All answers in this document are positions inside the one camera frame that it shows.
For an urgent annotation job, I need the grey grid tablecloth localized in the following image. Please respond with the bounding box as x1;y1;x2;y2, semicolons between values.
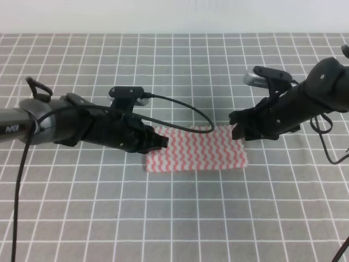
1;33;348;261

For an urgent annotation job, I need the pink white wavy towel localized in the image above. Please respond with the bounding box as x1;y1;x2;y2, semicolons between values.
146;125;249;172

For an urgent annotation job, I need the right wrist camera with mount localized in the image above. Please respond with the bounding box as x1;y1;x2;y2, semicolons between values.
243;66;293;97

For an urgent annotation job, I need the black left camera cable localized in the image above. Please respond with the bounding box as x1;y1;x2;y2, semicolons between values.
10;92;215;262

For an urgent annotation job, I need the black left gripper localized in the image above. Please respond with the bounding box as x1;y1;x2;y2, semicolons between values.
81;109;169;153

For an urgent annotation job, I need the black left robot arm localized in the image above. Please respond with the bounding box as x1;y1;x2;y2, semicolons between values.
1;77;169;154

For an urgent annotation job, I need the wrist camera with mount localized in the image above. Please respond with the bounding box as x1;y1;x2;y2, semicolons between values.
243;66;293;97
108;86;149;112

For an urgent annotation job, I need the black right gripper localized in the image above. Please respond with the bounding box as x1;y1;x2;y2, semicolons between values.
229;95;302;141

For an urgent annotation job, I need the black camera cable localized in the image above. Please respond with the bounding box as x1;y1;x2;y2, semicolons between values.
10;92;215;262
288;79;349;262

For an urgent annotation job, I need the black right camera cable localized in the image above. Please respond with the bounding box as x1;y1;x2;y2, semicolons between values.
288;79;349;262

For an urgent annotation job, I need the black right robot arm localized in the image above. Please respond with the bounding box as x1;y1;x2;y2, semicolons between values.
229;57;348;141

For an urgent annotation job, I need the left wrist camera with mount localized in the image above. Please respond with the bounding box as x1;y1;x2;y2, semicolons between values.
108;86;149;112

